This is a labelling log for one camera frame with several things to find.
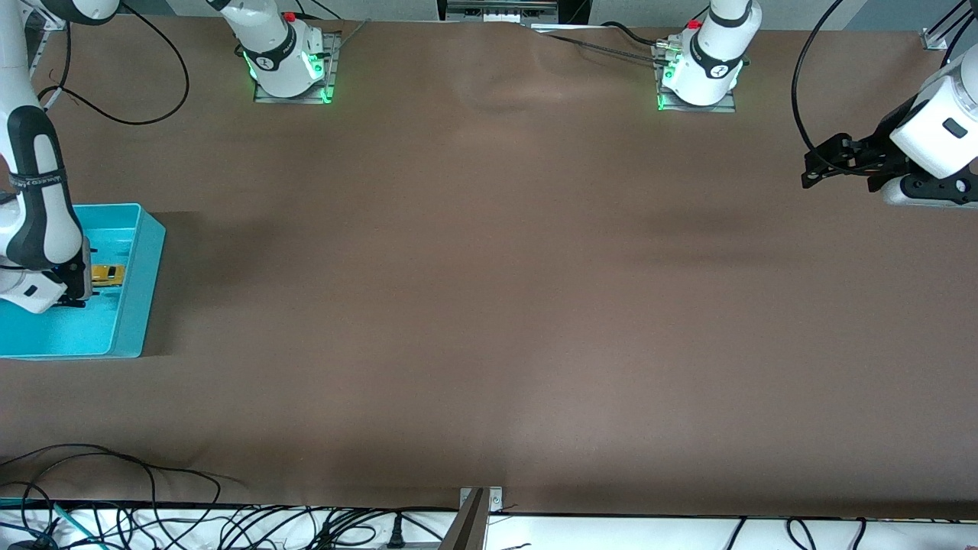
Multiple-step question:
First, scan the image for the turquoise plastic bin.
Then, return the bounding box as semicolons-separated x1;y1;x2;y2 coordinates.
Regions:
0;202;167;361

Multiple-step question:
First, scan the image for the black power strip device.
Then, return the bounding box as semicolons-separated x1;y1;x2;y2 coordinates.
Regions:
437;0;562;25

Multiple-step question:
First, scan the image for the brown table cover sheet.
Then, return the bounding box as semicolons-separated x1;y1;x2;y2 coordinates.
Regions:
0;15;978;522

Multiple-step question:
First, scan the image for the thin grey rod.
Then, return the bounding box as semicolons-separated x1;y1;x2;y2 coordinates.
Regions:
336;17;373;48

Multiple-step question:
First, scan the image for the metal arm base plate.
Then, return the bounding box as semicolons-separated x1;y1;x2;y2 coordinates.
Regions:
656;42;738;114
254;31;341;105

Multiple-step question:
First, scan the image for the long looped black cable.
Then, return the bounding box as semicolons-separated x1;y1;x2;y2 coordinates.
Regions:
0;443;224;550

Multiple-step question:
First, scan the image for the black base cable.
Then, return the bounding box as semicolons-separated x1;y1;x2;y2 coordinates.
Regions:
287;0;341;21
602;21;662;47

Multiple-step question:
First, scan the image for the teal cable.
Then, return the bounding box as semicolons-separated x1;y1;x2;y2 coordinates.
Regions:
0;497;108;550

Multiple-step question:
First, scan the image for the braided grey cable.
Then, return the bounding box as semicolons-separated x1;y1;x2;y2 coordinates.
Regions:
527;23;667;66

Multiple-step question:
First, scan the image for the aluminium frame profile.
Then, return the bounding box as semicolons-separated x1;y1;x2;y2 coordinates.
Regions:
21;0;68;77

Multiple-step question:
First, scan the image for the tangled black cable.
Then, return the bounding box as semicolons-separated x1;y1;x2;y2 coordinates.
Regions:
122;504;459;550

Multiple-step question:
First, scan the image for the grey metal post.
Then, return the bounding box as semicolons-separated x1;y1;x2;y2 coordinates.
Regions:
437;489;490;550

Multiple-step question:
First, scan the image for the small metal bracket plate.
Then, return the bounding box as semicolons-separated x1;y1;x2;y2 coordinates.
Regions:
458;486;505;514

